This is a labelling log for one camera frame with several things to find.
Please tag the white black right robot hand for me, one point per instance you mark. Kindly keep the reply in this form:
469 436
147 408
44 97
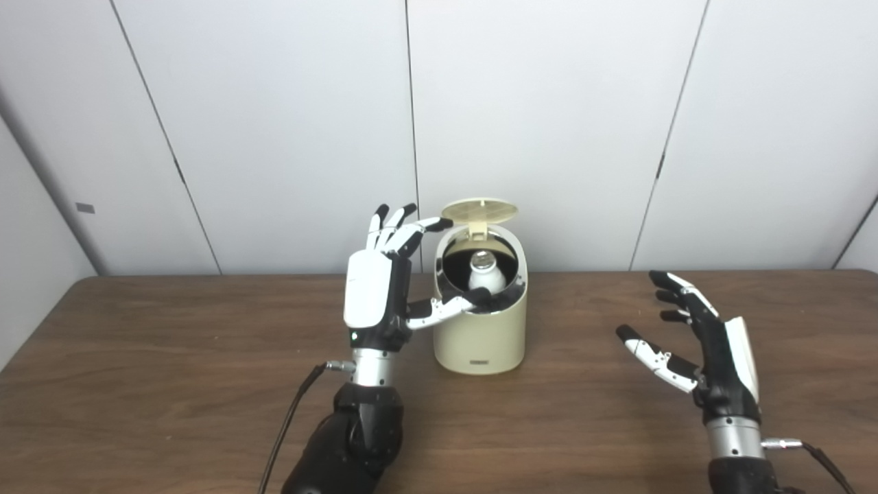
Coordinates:
727 384

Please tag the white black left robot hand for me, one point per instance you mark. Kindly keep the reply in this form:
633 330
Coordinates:
370 295

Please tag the small white plastic bottle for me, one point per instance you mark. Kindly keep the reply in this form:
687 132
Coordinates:
487 274

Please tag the cream-colored cylindrical bin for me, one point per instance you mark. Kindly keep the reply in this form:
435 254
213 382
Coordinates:
480 339

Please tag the round cream bin lid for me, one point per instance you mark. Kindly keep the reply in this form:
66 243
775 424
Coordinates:
480 210

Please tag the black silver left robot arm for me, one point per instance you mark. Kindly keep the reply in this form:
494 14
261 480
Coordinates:
357 432

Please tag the small grey wall tag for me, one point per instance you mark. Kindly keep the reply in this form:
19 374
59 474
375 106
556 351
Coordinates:
85 208

